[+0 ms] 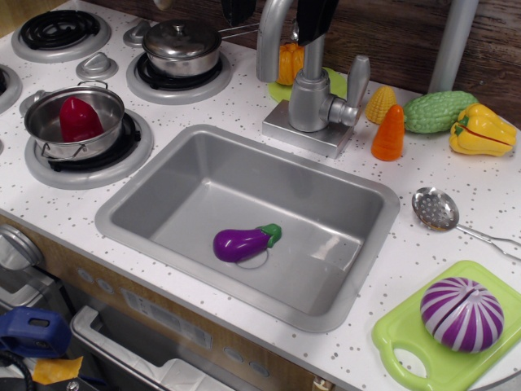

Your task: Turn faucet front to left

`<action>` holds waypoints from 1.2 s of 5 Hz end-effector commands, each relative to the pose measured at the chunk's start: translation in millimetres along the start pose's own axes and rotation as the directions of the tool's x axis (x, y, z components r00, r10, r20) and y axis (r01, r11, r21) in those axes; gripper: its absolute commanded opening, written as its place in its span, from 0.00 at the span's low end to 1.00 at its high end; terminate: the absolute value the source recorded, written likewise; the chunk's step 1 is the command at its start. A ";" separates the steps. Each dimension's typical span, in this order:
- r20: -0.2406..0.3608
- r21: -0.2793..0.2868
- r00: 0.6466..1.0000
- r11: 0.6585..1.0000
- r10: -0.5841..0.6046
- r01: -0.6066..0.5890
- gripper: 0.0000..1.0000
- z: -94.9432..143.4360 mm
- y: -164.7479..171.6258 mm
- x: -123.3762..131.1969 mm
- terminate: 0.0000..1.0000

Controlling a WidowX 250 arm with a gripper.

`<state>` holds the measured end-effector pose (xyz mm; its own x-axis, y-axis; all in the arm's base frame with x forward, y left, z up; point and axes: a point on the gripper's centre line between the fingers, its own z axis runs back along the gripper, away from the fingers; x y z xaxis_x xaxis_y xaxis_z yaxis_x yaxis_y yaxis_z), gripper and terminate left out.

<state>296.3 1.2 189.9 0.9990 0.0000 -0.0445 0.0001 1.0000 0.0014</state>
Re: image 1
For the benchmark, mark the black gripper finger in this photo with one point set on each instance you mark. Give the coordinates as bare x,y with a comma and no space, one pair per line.
314,19
237,11

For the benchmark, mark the silver toy faucet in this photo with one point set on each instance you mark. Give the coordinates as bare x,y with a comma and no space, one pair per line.
315,119

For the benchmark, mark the orange toy pepper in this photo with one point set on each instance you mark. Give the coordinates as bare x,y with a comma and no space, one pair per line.
291,61

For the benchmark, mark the lidded steel pot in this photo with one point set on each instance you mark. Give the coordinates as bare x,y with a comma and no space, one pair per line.
187,48

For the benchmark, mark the wooden spoon tip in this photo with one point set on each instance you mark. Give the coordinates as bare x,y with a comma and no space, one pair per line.
163,5

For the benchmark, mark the light green round plate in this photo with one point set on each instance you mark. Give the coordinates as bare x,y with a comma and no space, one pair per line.
338,83

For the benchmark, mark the grey stove knob upper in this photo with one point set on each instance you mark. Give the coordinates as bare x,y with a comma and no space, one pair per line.
134,36

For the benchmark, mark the grey stove knob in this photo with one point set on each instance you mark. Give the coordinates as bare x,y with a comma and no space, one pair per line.
97,67
134,36
28,102

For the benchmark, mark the yellow toy corn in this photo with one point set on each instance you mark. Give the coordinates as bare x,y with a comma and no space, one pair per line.
379,103

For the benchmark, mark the back right stove burner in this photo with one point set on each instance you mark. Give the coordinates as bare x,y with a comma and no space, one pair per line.
147,83

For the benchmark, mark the stove burner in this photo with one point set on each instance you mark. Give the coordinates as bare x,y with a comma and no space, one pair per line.
128,154
60,36
11,88
147,83

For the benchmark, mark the orange toy carrot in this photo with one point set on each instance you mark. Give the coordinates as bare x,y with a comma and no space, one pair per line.
389,140

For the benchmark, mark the grey stove knob middle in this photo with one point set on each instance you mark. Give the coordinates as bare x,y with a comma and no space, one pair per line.
97,67

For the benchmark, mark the green toy bitter gourd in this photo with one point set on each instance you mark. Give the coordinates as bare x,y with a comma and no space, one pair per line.
436,112

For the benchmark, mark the front right stove burner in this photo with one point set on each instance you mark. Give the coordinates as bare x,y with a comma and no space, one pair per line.
128,154

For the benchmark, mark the back left stove burner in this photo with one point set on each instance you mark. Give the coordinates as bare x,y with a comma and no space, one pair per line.
60,36

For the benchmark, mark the red toy pepper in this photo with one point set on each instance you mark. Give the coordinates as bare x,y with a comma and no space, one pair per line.
78,121

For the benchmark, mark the open steel pot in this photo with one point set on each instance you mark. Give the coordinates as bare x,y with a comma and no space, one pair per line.
42,122

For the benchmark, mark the yellow toy bell pepper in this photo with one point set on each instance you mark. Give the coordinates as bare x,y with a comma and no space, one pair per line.
480,131

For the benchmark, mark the grey toy sink basin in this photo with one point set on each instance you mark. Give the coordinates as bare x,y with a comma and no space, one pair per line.
207,180

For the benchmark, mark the metal slotted spoon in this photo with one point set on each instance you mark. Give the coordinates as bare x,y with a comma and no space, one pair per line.
439,212

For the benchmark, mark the grey stove knob lower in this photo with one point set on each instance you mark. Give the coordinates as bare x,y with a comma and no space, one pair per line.
28,102

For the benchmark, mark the purple toy eggplant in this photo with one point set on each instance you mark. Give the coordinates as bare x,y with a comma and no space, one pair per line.
234,245

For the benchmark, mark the front left stove burner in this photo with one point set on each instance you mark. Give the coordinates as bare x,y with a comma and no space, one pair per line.
11,88

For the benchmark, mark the grey round oven knob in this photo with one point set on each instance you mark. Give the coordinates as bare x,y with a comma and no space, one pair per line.
18,251

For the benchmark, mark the purple white toy onion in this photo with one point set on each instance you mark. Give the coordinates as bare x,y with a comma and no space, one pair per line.
462,315

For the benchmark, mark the toy oven door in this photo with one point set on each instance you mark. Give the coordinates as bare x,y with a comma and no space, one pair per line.
138,358

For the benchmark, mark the green toy cutting board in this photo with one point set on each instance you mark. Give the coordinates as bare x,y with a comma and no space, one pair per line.
402,328

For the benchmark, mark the blue clamp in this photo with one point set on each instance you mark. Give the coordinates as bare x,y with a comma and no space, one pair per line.
34,333

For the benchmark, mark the grey vertical post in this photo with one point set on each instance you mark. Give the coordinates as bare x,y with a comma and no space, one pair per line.
453,43

